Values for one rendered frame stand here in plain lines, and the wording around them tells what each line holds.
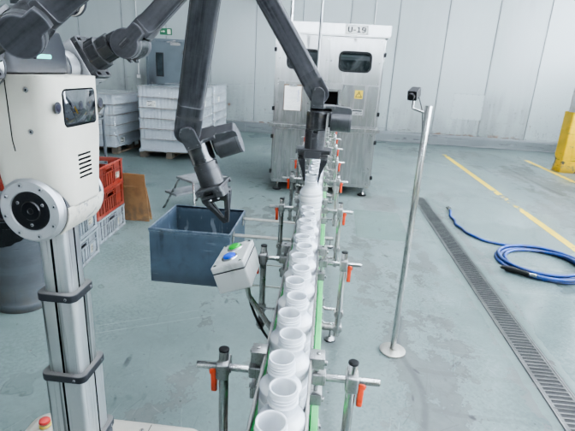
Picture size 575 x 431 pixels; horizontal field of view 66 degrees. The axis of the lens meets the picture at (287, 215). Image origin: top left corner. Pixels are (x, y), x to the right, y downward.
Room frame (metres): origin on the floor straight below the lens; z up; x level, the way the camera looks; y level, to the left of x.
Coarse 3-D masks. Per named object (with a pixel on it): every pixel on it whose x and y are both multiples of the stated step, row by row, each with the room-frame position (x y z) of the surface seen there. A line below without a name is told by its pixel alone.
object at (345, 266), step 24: (336, 144) 2.83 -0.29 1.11; (336, 168) 2.38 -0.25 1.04; (336, 192) 1.93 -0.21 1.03; (288, 216) 1.94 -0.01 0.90; (336, 240) 1.48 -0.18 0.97; (264, 264) 1.04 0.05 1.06; (336, 264) 1.03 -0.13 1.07; (360, 264) 1.03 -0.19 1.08; (264, 288) 1.05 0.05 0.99; (336, 312) 1.03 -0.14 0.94; (336, 336) 1.03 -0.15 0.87; (312, 360) 0.58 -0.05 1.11; (216, 384) 0.60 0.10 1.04; (312, 384) 0.59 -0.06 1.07; (360, 384) 0.58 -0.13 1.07
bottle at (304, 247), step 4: (300, 244) 0.94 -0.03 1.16; (304, 244) 0.94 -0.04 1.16; (308, 244) 0.94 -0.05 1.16; (296, 248) 0.93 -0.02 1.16; (300, 248) 0.91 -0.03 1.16; (304, 248) 0.91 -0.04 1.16; (308, 248) 0.91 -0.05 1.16; (312, 248) 0.93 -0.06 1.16; (304, 252) 0.91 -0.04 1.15; (308, 252) 0.91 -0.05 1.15; (308, 256) 0.91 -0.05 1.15; (308, 260) 0.91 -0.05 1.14; (312, 260) 0.93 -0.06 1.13; (308, 264) 0.91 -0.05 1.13; (312, 264) 0.91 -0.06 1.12; (316, 264) 0.93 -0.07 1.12; (312, 268) 0.91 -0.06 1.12; (312, 272) 0.91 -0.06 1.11; (312, 276) 0.91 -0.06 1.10; (312, 280) 0.91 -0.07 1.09; (312, 284) 0.91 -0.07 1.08
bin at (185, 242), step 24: (168, 216) 1.75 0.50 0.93; (192, 216) 1.85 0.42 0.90; (216, 216) 1.84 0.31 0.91; (240, 216) 1.74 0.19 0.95; (168, 240) 1.55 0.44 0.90; (192, 240) 1.54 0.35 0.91; (216, 240) 1.53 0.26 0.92; (240, 240) 1.75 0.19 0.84; (288, 240) 1.56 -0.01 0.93; (168, 264) 1.55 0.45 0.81; (192, 264) 1.54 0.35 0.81
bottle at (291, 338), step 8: (288, 328) 0.59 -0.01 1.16; (296, 328) 0.59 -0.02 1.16; (280, 336) 0.57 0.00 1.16; (288, 336) 0.59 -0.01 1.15; (296, 336) 0.59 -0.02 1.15; (280, 344) 0.56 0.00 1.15; (288, 344) 0.56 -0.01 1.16; (296, 344) 0.56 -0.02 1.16; (296, 352) 0.56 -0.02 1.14; (304, 352) 0.58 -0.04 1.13; (296, 360) 0.56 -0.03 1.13; (304, 360) 0.56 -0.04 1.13; (296, 368) 0.55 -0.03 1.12; (304, 368) 0.55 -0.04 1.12; (304, 376) 0.56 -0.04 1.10; (304, 384) 0.55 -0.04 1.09; (304, 392) 0.56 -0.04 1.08; (304, 400) 0.56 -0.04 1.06; (304, 408) 0.56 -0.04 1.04
